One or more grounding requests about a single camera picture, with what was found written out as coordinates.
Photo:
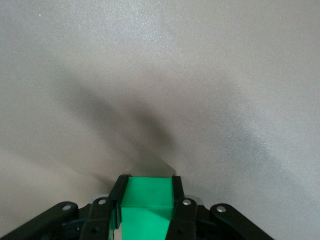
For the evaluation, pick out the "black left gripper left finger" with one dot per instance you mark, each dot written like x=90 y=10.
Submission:
x=100 y=217

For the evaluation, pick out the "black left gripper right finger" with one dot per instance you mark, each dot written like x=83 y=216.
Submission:
x=185 y=217

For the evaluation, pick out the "small green cube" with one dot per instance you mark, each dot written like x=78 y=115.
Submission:
x=147 y=195

